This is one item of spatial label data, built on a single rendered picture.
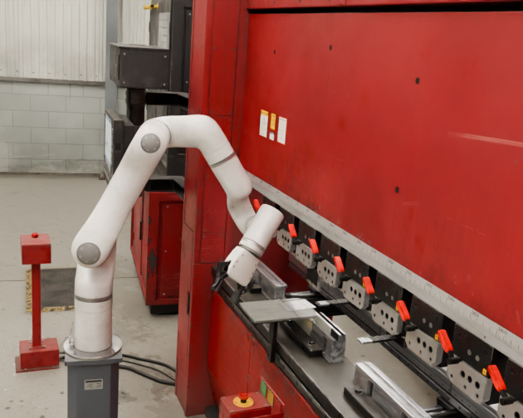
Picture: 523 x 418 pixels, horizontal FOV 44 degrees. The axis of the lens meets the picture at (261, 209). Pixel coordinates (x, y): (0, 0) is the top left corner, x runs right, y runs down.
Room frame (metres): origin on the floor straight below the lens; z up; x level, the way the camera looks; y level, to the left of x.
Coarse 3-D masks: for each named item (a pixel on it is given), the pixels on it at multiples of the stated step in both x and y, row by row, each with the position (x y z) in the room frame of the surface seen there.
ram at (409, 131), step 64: (256, 64) 3.11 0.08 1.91; (320, 64) 2.49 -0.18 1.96; (384, 64) 2.09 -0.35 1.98; (448, 64) 1.80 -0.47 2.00; (512, 64) 1.58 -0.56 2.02; (256, 128) 3.05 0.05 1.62; (320, 128) 2.45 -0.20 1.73; (384, 128) 2.05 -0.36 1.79; (448, 128) 1.76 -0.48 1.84; (512, 128) 1.54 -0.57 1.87; (320, 192) 2.40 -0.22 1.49; (384, 192) 2.00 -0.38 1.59; (448, 192) 1.72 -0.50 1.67; (512, 192) 1.51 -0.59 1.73; (448, 256) 1.68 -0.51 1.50; (512, 256) 1.48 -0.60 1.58; (512, 320) 1.44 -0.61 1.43
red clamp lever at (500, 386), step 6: (492, 366) 1.43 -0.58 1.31; (492, 372) 1.42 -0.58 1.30; (498, 372) 1.42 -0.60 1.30; (492, 378) 1.42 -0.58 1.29; (498, 378) 1.41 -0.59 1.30; (498, 384) 1.40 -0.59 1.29; (504, 384) 1.40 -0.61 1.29; (498, 390) 1.39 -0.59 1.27; (504, 390) 1.40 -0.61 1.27; (504, 396) 1.38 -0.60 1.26; (510, 396) 1.38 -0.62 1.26; (504, 402) 1.37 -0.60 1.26; (510, 402) 1.37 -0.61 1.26
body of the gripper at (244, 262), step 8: (240, 248) 1.96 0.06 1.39; (232, 256) 1.94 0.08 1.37; (240, 256) 1.94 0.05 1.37; (248, 256) 1.95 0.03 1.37; (256, 256) 1.96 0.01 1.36; (232, 264) 1.92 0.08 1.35; (240, 264) 1.93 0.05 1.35; (248, 264) 1.95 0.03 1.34; (256, 264) 1.97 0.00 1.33; (232, 272) 1.91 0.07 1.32; (240, 272) 1.93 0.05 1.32; (248, 272) 1.95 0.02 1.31; (232, 280) 1.97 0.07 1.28; (240, 280) 1.93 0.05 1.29; (248, 280) 1.95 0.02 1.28
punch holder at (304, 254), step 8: (304, 224) 2.50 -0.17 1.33; (304, 232) 2.49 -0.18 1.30; (312, 232) 2.43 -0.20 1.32; (304, 240) 2.49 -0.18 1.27; (320, 240) 2.41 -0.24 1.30; (296, 248) 2.53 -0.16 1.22; (304, 248) 2.47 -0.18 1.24; (296, 256) 2.53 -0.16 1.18; (304, 256) 2.47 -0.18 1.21; (312, 256) 2.40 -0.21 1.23; (304, 264) 2.46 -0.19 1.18; (312, 264) 2.41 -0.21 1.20
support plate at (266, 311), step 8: (240, 304) 2.43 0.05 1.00; (248, 304) 2.43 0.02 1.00; (256, 304) 2.43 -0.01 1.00; (264, 304) 2.44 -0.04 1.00; (272, 304) 2.45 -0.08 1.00; (248, 312) 2.35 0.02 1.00; (256, 312) 2.36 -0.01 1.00; (264, 312) 2.37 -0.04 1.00; (272, 312) 2.37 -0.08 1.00; (280, 312) 2.38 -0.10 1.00; (288, 312) 2.38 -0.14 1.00; (296, 312) 2.39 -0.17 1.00; (304, 312) 2.40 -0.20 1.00; (312, 312) 2.40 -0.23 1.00; (256, 320) 2.28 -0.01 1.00; (264, 320) 2.29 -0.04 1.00; (272, 320) 2.30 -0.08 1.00; (280, 320) 2.32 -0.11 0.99
